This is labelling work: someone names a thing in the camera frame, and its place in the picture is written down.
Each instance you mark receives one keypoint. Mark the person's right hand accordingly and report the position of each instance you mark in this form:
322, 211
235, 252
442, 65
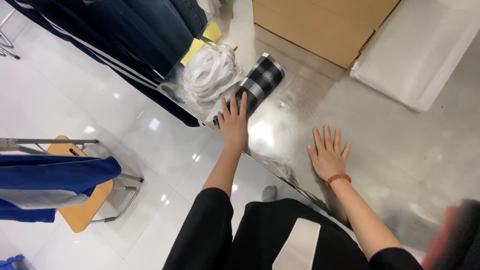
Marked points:
329, 161

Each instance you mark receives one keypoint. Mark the person's left hand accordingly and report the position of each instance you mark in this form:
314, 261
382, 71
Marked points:
234, 129

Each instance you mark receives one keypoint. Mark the black white plaid fabric roll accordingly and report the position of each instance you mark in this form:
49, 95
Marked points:
262, 78

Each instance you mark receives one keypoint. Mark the white ribbon bundle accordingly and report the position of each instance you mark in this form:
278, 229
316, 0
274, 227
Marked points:
210, 71

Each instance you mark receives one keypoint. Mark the person's grey foot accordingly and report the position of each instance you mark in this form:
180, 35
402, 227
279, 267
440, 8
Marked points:
269, 193

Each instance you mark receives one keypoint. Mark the yellow paper note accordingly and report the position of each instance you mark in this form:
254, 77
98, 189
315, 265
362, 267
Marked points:
192, 51
212, 31

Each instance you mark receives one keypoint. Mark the person's black clothing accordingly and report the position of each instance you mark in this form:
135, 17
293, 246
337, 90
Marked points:
255, 240

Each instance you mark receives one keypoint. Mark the dark blue jeans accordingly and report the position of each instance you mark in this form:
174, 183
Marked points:
157, 22

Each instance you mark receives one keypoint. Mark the brown cardboard box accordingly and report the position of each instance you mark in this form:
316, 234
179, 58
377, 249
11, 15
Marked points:
322, 26

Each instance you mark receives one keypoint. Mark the white wrapped flat package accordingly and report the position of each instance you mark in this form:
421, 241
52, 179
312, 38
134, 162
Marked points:
416, 52

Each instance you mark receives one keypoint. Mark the red and dark cloth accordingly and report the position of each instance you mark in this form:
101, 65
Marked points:
457, 240

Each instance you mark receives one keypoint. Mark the wooden stool with metal legs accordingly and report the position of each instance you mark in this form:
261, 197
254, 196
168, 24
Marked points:
80, 213

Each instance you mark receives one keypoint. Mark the navy garment with white stripes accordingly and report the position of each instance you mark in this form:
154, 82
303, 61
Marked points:
75, 35

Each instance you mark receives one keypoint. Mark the grey metal rack bar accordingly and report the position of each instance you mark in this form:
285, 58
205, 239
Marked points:
45, 141

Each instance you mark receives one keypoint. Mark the blue and white garment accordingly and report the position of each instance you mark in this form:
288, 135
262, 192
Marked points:
48, 174

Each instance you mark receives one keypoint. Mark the metal chair legs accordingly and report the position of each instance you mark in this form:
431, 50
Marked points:
6, 45

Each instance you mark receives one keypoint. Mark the blue plastic crate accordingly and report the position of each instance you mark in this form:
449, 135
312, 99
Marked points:
11, 262

